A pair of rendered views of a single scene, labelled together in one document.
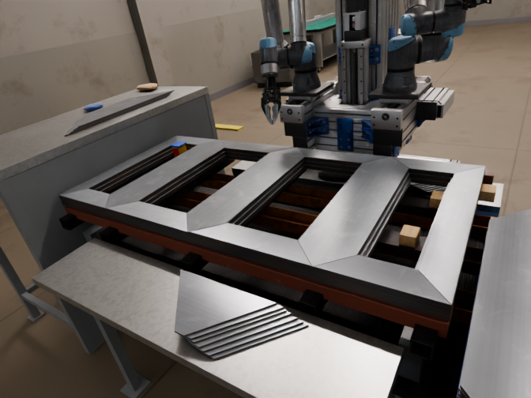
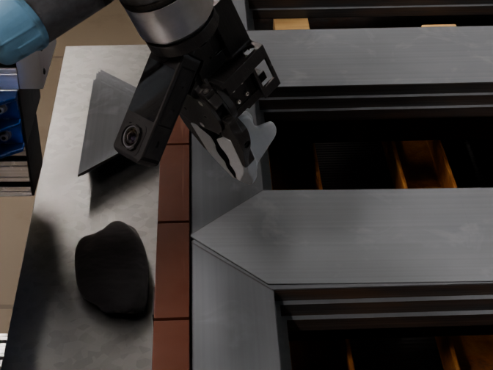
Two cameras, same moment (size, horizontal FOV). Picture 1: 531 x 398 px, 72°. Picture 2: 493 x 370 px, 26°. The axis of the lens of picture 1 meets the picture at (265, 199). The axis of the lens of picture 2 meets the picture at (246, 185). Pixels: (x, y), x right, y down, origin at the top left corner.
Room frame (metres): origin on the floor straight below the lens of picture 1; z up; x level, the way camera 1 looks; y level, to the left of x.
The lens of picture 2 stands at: (2.18, 0.63, 1.64)
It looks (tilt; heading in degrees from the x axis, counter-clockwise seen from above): 35 degrees down; 231
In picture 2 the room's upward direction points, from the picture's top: straight up
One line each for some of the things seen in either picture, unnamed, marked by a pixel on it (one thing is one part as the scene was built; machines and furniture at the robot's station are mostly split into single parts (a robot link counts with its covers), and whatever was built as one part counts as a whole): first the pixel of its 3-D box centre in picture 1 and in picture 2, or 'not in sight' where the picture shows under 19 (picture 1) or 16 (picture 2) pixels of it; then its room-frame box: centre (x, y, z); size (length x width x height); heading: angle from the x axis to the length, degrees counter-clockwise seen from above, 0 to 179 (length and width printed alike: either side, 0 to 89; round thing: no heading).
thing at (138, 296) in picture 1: (181, 309); not in sight; (0.81, 0.29, 0.74); 1.20 x 0.26 x 0.03; 54
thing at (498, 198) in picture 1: (348, 177); (94, 267); (1.62, -0.42, 0.67); 1.30 x 0.20 x 0.03; 54
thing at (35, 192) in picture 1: (152, 209); not in sight; (1.89, 0.66, 0.51); 1.30 x 0.04 x 1.01; 144
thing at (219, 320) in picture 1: (218, 317); not in sight; (0.72, 0.17, 0.77); 0.45 x 0.20 x 0.04; 54
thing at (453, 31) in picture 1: (449, 20); not in sight; (1.44, -0.76, 1.34); 0.11 x 0.08 x 0.11; 78
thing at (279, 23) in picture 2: (438, 200); (290, 33); (1.09, -0.61, 0.79); 0.06 x 0.05 x 0.04; 144
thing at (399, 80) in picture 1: (400, 77); not in sight; (1.72, -0.70, 1.09); 0.15 x 0.15 x 0.10
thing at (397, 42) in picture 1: (402, 50); not in sight; (1.72, -0.71, 1.20); 0.13 x 0.12 x 0.14; 78
